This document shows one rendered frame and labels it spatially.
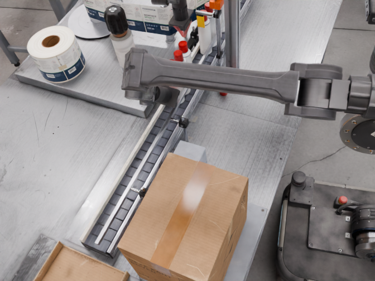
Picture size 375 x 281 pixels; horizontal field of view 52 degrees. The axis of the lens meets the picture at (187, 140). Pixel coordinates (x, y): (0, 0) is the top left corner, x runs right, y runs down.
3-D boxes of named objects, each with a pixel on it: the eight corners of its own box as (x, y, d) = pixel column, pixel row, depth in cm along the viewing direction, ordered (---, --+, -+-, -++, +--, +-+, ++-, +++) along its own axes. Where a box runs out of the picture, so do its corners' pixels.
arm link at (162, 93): (158, 101, 125) (159, 84, 125) (139, 100, 127) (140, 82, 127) (166, 103, 132) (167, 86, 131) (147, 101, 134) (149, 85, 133)
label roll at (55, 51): (90, 72, 166) (79, 47, 154) (46, 89, 163) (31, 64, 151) (79, 45, 177) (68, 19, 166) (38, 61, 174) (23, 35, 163)
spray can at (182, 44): (184, 76, 159) (178, 37, 142) (196, 78, 157) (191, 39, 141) (180, 85, 156) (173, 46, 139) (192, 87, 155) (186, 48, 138)
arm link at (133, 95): (145, 99, 82) (152, 49, 82) (119, 96, 82) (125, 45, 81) (153, 108, 125) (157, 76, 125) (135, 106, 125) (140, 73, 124)
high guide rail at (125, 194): (224, 20, 166) (224, 18, 165) (226, 21, 165) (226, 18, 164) (95, 244, 113) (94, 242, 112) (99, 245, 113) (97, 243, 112)
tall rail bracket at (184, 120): (175, 135, 148) (169, 108, 134) (192, 140, 146) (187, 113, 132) (172, 141, 146) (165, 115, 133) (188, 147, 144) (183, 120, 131)
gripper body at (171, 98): (155, 83, 139) (147, 81, 132) (181, 90, 136) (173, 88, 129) (151, 101, 140) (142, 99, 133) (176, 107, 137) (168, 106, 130)
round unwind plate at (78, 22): (90, -5, 200) (89, -6, 199) (140, 5, 190) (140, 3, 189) (56, 33, 185) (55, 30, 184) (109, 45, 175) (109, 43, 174)
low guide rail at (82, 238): (209, 27, 172) (208, 24, 171) (211, 28, 172) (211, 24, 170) (81, 241, 120) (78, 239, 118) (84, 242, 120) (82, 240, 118)
